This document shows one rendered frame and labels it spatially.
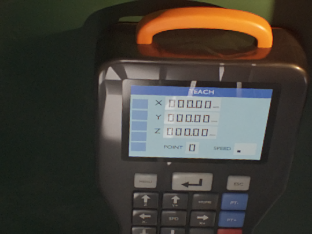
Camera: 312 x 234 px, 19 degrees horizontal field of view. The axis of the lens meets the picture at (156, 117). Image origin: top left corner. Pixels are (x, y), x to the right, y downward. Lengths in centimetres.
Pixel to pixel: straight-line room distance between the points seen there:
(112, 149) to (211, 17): 8
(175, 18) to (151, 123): 5
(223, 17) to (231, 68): 2
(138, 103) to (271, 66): 6
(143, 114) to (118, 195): 6
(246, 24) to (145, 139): 7
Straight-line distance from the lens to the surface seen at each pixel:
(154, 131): 39
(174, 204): 43
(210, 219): 44
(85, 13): 38
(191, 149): 40
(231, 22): 36
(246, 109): 38
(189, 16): 36
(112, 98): 38
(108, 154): 40
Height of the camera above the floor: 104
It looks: 44 degrees down
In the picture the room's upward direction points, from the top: 180 degrees clockwise
